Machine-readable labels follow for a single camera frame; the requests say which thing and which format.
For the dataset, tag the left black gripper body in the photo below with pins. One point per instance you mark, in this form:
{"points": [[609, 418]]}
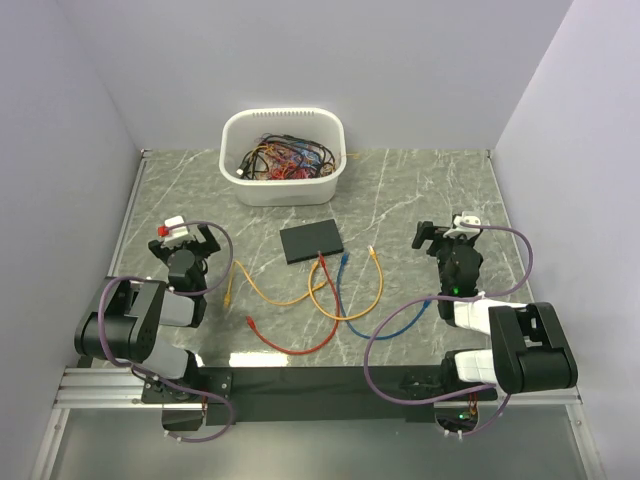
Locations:
{"points": [[195, 245]]}

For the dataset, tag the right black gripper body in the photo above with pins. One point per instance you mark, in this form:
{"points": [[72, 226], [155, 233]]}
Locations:
{"points": [[444, 257]]}

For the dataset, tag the black network switch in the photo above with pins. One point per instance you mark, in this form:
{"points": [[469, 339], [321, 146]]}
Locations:
{"points": [[304, 242]]}

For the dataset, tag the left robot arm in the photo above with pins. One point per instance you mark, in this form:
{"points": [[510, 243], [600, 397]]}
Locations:
{"points": [[121, 323]]}

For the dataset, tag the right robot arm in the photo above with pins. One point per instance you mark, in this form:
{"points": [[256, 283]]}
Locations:
{"points": [[528, 352]]}

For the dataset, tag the white plastic tub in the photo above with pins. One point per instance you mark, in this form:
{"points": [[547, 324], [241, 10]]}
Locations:
{"points": [[283, 156]]}

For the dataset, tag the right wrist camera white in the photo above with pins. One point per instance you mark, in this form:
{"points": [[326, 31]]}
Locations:
{"points": [[464, 224]]}

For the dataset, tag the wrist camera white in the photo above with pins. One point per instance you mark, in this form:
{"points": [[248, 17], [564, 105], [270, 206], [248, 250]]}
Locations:
{"points": [[174, 233], [464, 224]]}

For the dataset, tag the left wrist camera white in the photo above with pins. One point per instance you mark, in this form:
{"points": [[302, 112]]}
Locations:
{"points": [[174, 233]]}

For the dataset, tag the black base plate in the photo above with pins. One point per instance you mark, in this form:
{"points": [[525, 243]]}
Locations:
{"points": [[271, 394]]}

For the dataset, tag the aluminium rail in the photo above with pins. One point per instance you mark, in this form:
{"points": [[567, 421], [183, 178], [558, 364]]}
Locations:
{"points": [[117, 388]]}

